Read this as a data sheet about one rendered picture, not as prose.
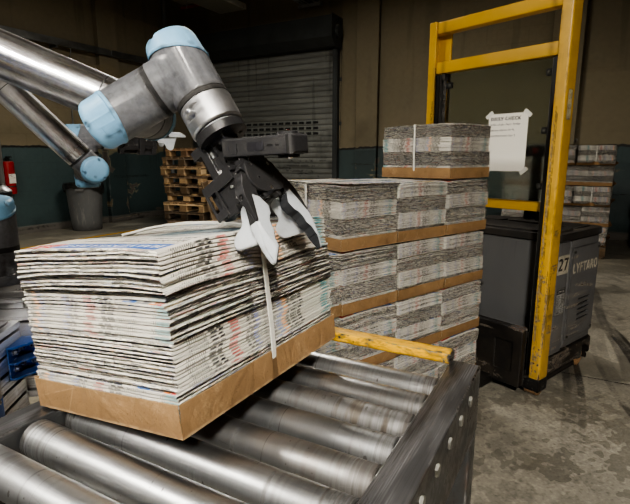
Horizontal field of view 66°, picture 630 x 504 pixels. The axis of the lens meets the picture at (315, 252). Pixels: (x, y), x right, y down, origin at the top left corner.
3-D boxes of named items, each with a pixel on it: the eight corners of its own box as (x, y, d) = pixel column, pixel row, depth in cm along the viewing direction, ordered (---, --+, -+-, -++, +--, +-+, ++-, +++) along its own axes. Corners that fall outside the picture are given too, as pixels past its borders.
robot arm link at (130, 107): (123, 153, 76) (183, 119, 76) (98, 153, 65) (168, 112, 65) (95, 108, 75) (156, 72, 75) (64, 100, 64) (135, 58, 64)
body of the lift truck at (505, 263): (433, 347, 299) (440, 218, 283) (483, 328, 332) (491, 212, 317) (545, 388, 246) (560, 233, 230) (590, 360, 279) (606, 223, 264)
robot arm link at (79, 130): (63, 151, 151) (61, 123, 150) (101, 152, 157) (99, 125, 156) (66, 151, 145) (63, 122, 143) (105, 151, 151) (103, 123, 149)
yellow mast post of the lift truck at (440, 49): (416, 336, 290) (429, 23, 256) (425, 333, 296) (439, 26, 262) (428, 341, 283) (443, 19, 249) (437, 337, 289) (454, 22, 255)
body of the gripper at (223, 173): (254, 220, 72) (216, 152, 73) (294, 189, 67) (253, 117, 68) (219, 227, 65) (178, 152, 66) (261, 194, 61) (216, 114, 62)
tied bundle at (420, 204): (332, 232, 211) (332, 179, 207) (380, 226, 229) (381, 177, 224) (396, 244, 182) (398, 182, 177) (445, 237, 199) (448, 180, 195)
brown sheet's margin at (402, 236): (333, 231, 211) (333, 221, 210) (380, 225, 228) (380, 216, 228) (397, 242, 182) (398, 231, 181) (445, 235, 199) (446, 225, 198)
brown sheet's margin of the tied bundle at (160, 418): (129, 365, 83) (125, 341, 82) (265, 385, 68) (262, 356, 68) (37, 405, 69) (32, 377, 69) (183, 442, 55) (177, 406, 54)
